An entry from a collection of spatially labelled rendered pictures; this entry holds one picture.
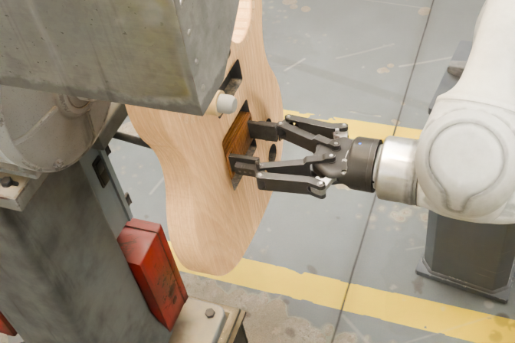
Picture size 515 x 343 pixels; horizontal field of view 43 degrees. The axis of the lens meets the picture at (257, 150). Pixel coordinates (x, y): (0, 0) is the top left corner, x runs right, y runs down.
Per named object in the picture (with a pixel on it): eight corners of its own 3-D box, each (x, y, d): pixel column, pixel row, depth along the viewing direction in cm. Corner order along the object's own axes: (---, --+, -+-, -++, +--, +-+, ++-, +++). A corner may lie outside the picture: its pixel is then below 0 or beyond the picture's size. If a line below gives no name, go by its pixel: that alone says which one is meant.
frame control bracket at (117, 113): (85, 148, 116) (78, 132, 113) (134, 78, 127) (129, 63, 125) (104, 151, 114) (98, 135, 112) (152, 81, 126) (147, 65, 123)
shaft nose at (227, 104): (225, 102, 83) (218, 116, 82) (221, 89, 81) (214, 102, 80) (240, 105, 82) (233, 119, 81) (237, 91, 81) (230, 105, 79)
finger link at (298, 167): (336, 171, 94) (336, 178, 93) (257, 178, 95) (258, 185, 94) (334, 151, 92) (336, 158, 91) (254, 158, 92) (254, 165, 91)
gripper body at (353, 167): (372, 207, 91) (307, 195, 94) (385, 165, 96) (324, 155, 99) (372, 168, 86) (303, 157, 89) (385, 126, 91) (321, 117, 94)
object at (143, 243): (86, 310, 174) (35, 226, 148) (109, 271, 182) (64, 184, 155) (171, 334, 166) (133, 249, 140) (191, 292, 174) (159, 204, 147)
